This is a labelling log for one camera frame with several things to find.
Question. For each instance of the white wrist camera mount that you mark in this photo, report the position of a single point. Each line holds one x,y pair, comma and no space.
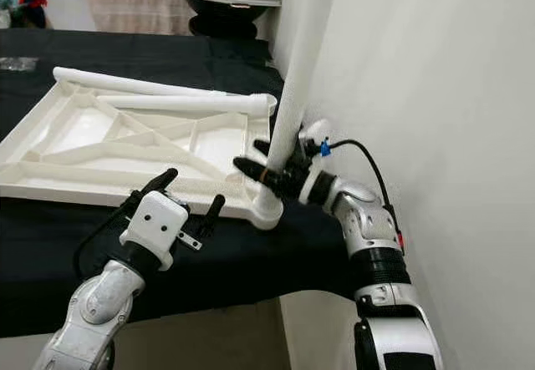
155,224
316,132

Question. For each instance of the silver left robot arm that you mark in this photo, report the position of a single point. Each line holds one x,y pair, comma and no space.
100,303

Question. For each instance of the black round basin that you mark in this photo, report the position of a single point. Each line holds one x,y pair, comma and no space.
226,15

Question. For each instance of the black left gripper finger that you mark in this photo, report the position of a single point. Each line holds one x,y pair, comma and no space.
155,188
213,213

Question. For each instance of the white plastic table top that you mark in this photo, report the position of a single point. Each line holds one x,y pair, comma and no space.
67,149

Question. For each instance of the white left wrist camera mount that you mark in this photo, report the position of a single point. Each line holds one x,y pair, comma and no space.
155,224

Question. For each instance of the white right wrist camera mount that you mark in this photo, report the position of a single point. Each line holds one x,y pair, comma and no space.
316,132

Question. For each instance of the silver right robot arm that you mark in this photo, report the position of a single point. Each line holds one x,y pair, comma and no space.
372,228

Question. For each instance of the beige striped cloth cover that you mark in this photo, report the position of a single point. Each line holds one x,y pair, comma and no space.
134,7

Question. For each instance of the black fabric bag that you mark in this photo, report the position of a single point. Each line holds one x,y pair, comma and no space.
25,17

